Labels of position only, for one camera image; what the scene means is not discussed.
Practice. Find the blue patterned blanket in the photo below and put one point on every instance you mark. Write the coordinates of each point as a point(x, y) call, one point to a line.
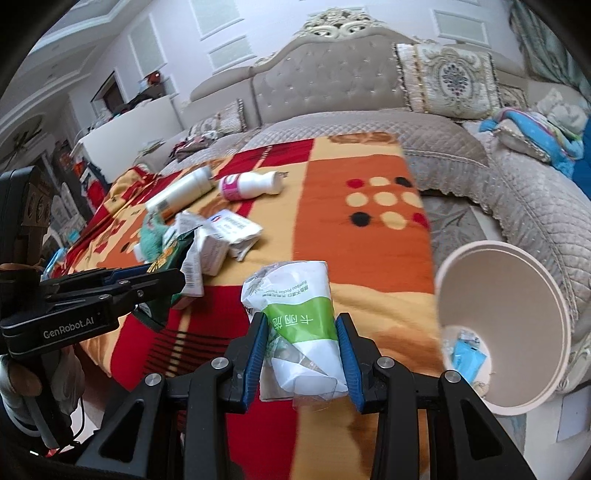
point(535, 134)

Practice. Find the orange red printed blanket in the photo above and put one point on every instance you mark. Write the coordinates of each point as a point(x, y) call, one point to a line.
point(323, 207)

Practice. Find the grey floor mat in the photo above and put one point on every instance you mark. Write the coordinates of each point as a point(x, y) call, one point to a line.
point(452, 226)

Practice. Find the green snack packet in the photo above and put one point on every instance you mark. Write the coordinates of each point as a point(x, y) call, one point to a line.
point(175, 251)

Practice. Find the large embroidered cushion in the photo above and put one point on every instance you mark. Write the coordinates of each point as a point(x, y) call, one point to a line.
point(450, 81)

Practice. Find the teal patterned curtain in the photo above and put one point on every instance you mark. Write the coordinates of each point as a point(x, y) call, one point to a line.
point(554, 41)

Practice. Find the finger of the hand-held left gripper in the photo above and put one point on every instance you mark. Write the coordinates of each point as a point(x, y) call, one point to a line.
point(124, 275)
point(152, 288)

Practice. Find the white foam block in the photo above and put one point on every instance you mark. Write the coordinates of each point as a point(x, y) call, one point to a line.
point(137, 249)

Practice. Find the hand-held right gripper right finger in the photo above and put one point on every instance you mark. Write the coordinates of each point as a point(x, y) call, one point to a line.
point(351, 364)

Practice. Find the white green medicine box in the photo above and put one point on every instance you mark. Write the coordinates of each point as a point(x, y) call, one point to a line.
point(207, 258)

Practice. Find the white green tissue packet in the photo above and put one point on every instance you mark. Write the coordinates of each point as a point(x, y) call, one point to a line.
point(300, 323)

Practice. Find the white bundled cloth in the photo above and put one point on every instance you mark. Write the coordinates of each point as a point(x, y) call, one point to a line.
point(561, 110)

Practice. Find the teal knit cloth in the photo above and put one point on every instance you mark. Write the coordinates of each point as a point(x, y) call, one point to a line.
point(154, 240)

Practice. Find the white cardboard sheet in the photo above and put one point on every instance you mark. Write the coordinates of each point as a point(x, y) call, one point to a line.
point(570, 415)

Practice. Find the beige quilted sofa cover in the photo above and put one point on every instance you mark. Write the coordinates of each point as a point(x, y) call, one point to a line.
point(517, 194)

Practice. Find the small striped cushion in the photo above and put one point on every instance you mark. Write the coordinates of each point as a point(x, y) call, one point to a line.
point(226, 120)

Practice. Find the white cabinet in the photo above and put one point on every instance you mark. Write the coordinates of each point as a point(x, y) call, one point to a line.
point(134, 134)

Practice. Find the light blue packet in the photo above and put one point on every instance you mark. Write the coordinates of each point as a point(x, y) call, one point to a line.
point(467, 356)

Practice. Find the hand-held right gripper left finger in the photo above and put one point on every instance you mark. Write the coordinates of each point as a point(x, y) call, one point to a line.
point(256, 360)

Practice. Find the pile of clothes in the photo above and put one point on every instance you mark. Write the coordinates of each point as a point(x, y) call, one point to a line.
point(196, 145)

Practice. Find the large white bottle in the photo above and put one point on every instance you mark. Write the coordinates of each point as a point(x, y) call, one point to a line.
point(182, 191)

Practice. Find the person's left hand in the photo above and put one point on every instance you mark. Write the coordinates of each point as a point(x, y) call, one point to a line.
point(64, 374)

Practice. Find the small pink label bottle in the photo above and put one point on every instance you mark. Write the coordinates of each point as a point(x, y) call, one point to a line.
point(244, 184)

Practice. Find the white blue medicine box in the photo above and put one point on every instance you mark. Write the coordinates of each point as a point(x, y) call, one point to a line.
point(235, 230)

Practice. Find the beige trash bin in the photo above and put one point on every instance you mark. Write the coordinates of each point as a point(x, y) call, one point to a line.
point(508, 300)

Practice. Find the beige tufted sofa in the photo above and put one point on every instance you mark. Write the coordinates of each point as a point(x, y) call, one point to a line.
point(323, 78)

